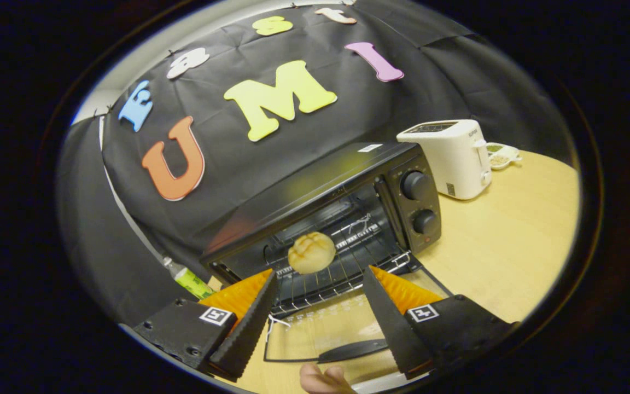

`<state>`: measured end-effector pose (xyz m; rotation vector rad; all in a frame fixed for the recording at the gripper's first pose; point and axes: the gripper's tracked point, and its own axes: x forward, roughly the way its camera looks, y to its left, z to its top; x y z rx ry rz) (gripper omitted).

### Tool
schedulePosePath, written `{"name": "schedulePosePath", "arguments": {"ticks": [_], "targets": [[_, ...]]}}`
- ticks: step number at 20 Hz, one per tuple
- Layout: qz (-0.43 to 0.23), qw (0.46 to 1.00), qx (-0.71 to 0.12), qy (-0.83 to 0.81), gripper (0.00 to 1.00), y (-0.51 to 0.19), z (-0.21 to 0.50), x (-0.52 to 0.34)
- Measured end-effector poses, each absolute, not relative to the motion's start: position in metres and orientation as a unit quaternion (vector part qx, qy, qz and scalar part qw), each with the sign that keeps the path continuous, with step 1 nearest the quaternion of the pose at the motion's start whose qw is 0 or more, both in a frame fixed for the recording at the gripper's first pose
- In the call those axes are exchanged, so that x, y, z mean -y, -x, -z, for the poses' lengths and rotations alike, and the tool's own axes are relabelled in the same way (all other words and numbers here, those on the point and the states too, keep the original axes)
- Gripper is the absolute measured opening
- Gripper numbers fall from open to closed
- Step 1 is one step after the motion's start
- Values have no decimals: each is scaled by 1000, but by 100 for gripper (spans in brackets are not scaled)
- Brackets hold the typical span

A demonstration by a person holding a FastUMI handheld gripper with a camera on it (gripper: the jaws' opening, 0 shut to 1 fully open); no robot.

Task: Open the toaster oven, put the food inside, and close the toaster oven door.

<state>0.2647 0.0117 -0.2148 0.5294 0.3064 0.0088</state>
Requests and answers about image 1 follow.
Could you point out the golden bread bun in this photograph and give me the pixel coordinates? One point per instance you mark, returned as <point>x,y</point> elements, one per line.
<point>311,253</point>

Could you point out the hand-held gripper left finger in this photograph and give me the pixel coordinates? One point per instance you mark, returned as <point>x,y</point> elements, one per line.
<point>246,334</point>

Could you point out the white divided snack dish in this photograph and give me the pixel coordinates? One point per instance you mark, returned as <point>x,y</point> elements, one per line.
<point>501,156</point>

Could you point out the black toaster oven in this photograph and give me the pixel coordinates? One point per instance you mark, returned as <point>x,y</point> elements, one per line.
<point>315,180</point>

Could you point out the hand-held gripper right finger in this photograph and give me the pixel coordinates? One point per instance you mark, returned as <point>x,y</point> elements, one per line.
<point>394,328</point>

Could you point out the white pop-up toaster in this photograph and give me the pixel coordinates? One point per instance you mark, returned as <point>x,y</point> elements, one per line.
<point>451,158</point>

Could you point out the black backdrop cloth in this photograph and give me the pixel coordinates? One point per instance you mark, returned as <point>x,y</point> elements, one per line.
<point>227,164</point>

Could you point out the green label plastic bottle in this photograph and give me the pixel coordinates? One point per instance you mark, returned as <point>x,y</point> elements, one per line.
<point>192,280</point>

